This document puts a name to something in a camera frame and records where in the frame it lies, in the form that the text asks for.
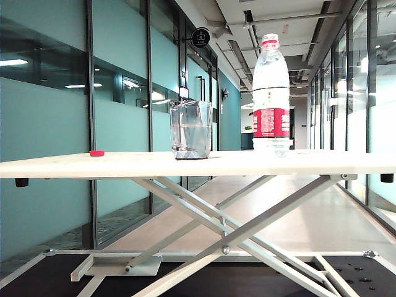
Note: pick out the clear glass mug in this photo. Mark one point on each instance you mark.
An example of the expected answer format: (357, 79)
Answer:
(191, 130)

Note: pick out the clear water bottle red label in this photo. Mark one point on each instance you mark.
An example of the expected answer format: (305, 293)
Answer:
(271, 83)

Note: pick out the white scissor lift table frame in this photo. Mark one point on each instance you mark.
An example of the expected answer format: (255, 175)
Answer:
(229, 237)

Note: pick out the black rubber table foot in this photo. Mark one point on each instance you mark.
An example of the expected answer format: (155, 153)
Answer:
(21, 182)
(386, 178)

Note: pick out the red bottle cap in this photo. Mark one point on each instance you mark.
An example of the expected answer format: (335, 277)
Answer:
(97, 153)

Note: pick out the dark teal cabinet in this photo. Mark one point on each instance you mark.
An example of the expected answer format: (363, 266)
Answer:
(247, 141)

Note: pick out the black base platform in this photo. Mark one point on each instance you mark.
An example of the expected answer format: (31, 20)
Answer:
(46, 278)

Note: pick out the round black hanging sign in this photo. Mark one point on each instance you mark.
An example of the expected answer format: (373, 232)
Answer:
(200, 37)

